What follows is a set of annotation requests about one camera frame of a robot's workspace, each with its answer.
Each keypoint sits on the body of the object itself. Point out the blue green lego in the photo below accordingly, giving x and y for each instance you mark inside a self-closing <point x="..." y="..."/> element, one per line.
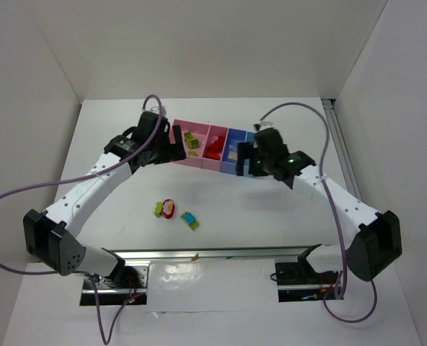
<point x="190" y="220"/>

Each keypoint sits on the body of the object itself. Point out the aluminium rail front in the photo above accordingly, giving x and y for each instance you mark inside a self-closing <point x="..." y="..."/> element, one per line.
<point x="277" y="253"/>

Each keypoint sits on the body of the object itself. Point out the pink small container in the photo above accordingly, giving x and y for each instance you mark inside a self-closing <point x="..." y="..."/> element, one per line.
<point x="214" y="132"/>

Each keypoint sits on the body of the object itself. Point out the aluminium rail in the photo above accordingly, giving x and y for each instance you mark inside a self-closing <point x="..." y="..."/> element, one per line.
<point x="340" y="147"/>
<point x="277" y="253"/>

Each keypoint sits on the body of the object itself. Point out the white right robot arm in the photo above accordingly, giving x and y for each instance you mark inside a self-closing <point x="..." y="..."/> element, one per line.
<point x="371" y="239"/>

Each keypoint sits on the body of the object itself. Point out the aluminium rail right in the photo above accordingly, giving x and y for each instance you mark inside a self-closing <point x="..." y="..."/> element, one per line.
<point x="340" y="147"/>

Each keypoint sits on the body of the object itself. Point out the white tan lego plate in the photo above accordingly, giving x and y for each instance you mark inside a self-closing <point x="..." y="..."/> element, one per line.
<point x="232" y="155"/>

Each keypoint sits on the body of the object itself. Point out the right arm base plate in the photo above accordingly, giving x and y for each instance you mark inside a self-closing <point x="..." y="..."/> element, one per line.
<point x="294" y="286"/>

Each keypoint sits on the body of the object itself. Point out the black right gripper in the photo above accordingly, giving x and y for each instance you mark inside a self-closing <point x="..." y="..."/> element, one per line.
<point x="252" y="158"/>

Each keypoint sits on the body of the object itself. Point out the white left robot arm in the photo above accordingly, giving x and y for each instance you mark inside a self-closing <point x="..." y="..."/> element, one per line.
<point x="51" y="235"/>

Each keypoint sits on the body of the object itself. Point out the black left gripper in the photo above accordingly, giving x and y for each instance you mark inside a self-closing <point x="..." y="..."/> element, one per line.
<point x="169" y="148"/>

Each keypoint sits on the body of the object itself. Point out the red lego brick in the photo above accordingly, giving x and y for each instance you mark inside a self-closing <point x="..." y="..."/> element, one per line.
<point x="214" y="150"/>

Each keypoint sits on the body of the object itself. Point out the pink large container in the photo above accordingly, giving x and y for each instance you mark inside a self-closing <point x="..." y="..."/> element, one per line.
<point x="194" y="136"/>

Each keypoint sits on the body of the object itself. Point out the red white flower lego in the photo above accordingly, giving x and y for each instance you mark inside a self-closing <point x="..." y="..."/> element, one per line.
<point x="168" y="208"/>

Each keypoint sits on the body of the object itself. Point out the blue purple container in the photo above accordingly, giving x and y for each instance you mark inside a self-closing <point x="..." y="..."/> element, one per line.
<point x="233" y="138"/>

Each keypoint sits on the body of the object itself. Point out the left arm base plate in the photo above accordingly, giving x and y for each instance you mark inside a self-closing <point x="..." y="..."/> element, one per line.
<point x="131" y="285"/>

